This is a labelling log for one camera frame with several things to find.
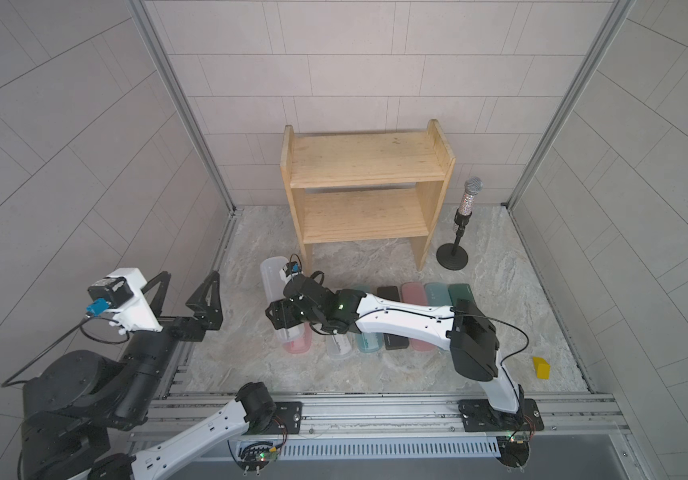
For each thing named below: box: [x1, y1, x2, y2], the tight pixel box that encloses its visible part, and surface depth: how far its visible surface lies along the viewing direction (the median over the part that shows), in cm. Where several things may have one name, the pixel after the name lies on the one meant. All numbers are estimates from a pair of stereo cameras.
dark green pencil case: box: [448, 283, 477, 308], surface depth 95 cm
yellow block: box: [532, 356, 551, 380], surface depth 80 cm
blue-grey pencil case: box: [424, 282, 453, 307], surface depth 95 cm
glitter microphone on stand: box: [436, 176, 484, 271], surface depth 93 cm
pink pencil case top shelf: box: [283, 322, 312, 354], surface depth 84 cm
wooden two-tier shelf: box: [280, 119, 456, 272], surface depth 79 cm
